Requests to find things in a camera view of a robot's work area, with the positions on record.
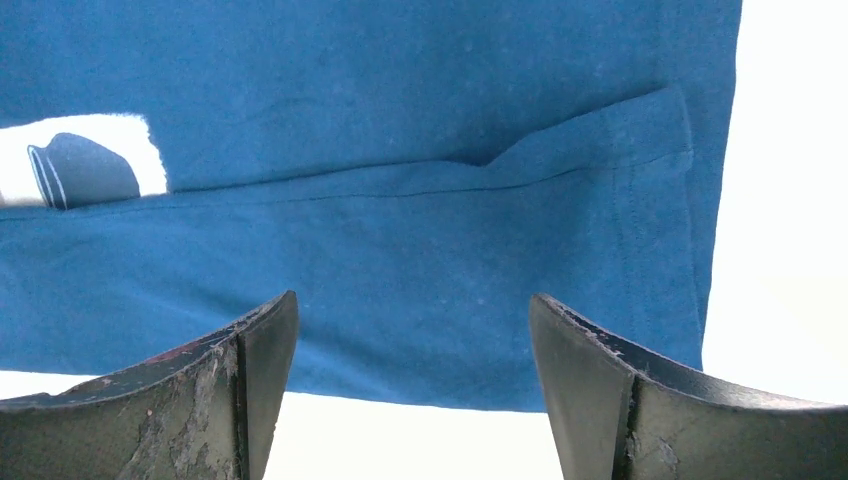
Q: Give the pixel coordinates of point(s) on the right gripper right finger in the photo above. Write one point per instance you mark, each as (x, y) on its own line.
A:
(620, 411)

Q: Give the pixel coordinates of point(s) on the blue mickey print t-shirt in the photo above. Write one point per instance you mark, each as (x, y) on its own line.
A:
(413, 170)

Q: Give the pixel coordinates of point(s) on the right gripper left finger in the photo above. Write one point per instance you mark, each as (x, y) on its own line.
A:
(203, 410)

